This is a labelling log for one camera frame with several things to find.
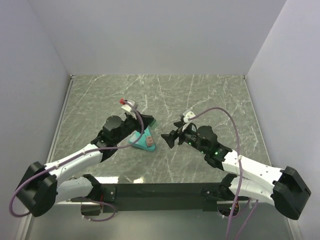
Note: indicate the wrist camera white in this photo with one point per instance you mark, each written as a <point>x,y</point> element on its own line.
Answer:
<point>187,118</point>
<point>129,107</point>

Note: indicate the pink plug adapter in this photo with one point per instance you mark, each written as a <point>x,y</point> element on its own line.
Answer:
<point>149,141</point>

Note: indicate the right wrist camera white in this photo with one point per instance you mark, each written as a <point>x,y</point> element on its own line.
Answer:
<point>187,118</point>

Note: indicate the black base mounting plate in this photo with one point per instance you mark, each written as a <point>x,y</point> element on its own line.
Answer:
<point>164,196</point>

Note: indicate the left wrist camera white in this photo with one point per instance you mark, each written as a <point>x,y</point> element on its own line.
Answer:
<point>129,107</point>

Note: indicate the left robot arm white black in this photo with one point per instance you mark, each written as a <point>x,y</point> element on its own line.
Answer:
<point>44,185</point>

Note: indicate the green plug adapter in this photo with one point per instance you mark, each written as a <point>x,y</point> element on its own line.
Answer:
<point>154,124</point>

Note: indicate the aluminium frame rail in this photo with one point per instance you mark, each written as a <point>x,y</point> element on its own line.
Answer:
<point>62,222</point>

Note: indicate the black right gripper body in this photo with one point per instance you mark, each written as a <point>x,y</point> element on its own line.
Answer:
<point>188,136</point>

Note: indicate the teal triangular power strip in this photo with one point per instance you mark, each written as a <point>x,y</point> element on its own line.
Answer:
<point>141,143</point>

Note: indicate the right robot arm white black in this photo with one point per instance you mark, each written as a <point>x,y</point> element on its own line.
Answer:
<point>284,189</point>

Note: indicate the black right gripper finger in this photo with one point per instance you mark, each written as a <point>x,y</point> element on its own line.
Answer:
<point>179,124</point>
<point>170,138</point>

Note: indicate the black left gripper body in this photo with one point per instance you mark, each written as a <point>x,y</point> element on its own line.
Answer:
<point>129,125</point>

